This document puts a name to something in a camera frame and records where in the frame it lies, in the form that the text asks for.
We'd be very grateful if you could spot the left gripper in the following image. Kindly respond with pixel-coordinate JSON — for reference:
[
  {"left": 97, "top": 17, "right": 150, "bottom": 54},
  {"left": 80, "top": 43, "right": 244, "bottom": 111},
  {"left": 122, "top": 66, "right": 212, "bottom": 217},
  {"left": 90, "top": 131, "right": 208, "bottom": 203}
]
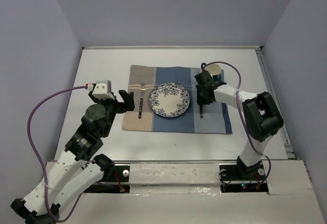
[{"left": 90, "top": 89, "right": 135, "bottom": 136}]

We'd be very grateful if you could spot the dark green mug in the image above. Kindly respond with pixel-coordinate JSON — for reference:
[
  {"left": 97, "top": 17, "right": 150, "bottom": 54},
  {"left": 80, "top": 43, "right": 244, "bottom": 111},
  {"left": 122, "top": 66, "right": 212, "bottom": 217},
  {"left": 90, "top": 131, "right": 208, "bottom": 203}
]
[{"left": 201, "top": 63, "right": 222, "bottom": 82}]

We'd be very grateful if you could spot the fork with dark handle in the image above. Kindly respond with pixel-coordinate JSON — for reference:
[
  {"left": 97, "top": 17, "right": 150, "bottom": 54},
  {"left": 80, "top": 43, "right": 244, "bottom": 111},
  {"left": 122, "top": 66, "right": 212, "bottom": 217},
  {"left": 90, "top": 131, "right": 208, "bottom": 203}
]
[{"left": 138, "top": 82, "right": 146, "bottom": 119}]

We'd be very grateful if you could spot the knife with dark handle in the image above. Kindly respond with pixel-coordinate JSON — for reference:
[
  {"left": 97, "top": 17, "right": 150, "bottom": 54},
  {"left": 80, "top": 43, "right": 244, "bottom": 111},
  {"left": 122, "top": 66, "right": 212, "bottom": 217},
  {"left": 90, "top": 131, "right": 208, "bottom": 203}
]
[{"left": 199, "top": 105, "right": 203, "bottom": 118}]

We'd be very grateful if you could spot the blue beige checked placemat cloth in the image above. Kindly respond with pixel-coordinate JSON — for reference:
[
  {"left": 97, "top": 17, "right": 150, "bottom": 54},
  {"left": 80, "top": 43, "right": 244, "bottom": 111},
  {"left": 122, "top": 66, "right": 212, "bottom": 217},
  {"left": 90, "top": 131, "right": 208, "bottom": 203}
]
[{"left": 122, "top": 65, "right": 232, "bottom": 134}]

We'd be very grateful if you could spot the blue floral ceramic plate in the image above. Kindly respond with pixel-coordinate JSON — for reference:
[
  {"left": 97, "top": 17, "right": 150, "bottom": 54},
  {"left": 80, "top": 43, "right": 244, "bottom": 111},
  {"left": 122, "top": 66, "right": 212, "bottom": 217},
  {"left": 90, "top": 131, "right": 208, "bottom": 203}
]
[{"left": 149, "top": 83, "right": 191, "bottom": 118}]

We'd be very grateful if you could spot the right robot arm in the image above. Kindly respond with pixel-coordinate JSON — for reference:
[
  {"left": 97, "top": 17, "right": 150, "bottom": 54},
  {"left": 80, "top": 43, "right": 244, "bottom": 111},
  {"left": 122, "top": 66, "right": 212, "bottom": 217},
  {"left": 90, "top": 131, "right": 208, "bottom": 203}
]
[{"left": 195, "top": 71, "right": 284, "bottom": 181}]

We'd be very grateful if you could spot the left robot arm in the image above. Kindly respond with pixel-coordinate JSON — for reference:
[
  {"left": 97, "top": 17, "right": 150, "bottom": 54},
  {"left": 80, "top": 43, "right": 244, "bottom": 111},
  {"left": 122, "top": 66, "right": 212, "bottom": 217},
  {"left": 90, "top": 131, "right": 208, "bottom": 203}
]
[{"left": 11, "top": 90, "right": 135, "bottom": 223}]

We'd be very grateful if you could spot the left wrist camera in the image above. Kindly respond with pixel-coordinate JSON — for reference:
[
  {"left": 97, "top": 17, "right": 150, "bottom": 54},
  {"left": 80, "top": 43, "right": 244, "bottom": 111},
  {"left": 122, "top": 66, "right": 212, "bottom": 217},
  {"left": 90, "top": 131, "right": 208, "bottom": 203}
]
[{"left": 86, "top": 80, "right": 114, "bottom": 100}]

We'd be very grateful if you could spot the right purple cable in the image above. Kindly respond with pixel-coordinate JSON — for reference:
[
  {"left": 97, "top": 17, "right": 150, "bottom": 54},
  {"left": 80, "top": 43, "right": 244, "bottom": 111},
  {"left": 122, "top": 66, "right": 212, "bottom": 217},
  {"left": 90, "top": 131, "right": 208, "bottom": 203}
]
[{"left": 201, "top": 61, "right": 272, "bottom": 186}]

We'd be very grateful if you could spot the purple cable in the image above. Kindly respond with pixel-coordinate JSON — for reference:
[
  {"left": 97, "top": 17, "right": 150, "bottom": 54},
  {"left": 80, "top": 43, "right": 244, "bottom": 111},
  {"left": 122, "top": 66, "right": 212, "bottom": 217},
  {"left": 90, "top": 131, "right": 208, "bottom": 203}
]
[
  {"left": 27, "top": 85, "right": 94, "bottom": 223},
  {"left": 201, "top": 61, "right": 272, "bottom": 186}
]

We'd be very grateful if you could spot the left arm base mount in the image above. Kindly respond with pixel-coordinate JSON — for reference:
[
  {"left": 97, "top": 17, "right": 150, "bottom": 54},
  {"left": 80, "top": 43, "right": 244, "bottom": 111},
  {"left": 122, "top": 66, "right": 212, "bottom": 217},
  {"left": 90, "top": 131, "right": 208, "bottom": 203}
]
[{"left": 84, "top": 154, "right": 130, "bottom": 194}]

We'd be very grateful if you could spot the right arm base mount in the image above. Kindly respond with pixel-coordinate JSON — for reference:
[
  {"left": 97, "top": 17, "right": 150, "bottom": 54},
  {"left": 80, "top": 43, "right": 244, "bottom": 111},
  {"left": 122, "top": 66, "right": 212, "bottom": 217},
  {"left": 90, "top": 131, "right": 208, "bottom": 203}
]
[{"left": 218, "top": 158, "right": 269, "bottom": 193}]

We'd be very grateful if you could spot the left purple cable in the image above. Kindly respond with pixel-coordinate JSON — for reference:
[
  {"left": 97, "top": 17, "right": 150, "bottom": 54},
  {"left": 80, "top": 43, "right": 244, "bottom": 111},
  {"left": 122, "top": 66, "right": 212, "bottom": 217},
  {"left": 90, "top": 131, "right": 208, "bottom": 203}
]
[{"left": 27, "top": 85, "right": 94, "bottom": 223}]

